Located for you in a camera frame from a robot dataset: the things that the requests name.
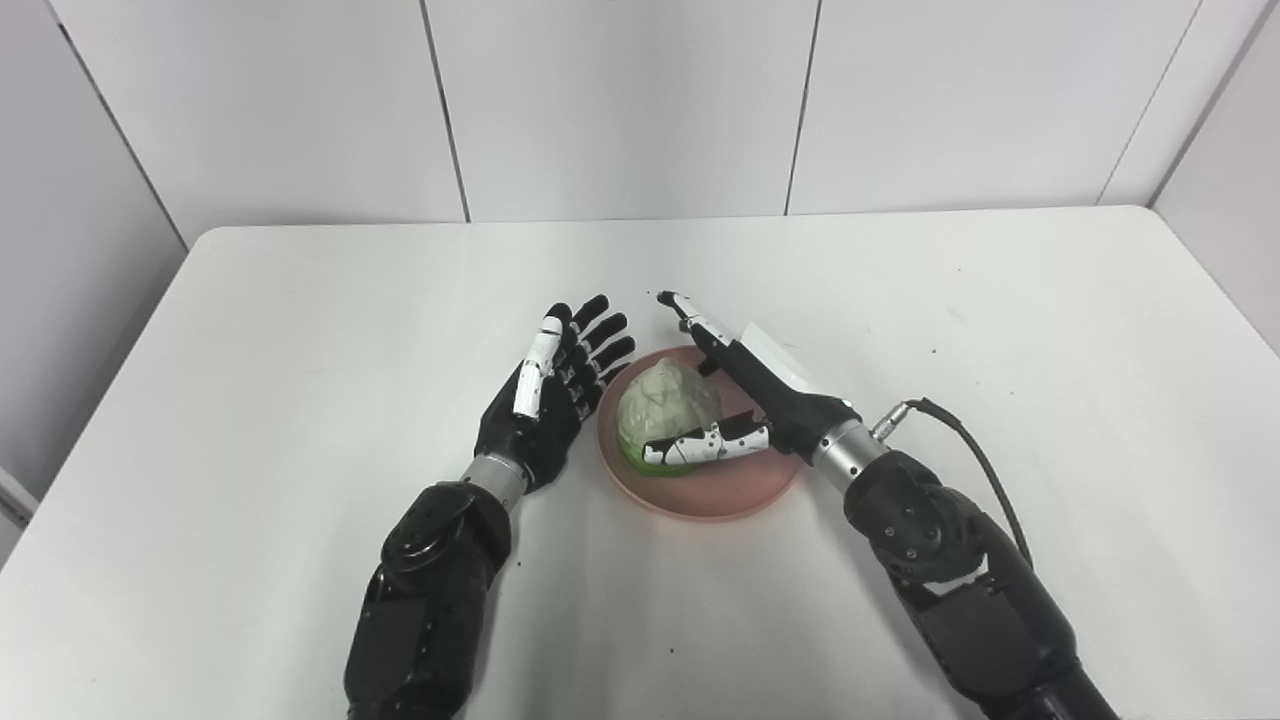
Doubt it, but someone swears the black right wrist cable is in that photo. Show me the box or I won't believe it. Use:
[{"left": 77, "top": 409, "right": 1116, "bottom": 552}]
[{"left": 870, "top": 398, "right": 1034, "bottom": 571}]

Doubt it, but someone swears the pink round plate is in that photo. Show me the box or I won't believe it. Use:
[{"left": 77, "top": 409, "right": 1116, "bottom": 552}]
[{"left": 596, "top": 346, "right": 804, "bottom": 522}]

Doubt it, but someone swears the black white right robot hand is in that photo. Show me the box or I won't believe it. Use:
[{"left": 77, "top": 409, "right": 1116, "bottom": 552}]
[{"left": 640, "top": 290, "right": 863, "bottom": 469}]

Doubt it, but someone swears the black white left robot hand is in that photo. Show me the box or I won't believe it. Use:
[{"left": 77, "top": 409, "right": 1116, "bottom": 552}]
[{"left": 473, "top": 294, "right": 637, "bottom": 493}]

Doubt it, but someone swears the white green toy cabbage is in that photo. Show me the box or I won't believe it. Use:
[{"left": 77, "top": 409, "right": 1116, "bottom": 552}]
[{"left": 616, "top": 362, "right": 723, "bottom": 473}]

